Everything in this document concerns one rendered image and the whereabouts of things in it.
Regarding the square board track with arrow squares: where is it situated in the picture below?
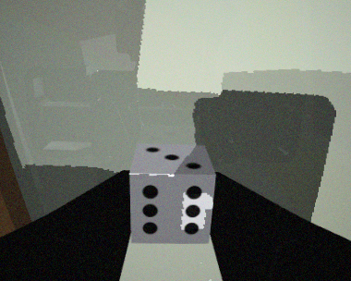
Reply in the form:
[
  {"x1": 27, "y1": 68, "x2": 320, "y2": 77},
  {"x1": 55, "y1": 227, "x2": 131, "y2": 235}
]
[{"x1": 0, "y1": 129, "x2": 30, "y2": 238}]

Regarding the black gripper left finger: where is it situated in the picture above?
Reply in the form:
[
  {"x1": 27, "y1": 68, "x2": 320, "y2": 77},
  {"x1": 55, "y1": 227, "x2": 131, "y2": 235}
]
[{"x1": 0, "y1": 170, "x2": 131, "y2": 281}]

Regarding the grey die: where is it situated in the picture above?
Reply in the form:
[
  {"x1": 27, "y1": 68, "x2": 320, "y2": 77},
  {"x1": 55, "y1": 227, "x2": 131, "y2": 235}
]
[{"x1": 128, "y1": 143, "x2": 216, "y2": 244}]

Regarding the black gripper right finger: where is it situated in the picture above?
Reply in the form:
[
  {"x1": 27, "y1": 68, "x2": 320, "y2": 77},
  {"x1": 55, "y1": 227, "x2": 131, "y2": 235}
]
[{"x1": 210, "y1": 173, "x2": 351, "y2": 281}]

